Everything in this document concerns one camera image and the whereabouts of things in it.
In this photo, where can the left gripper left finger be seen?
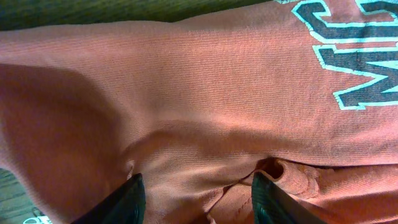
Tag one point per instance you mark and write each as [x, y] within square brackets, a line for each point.
[126, 205]

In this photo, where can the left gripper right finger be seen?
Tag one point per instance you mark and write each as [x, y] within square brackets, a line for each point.
[271, 205]

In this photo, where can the plain orange-red t-shirt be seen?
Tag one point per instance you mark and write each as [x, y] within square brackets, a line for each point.
[302, 92]

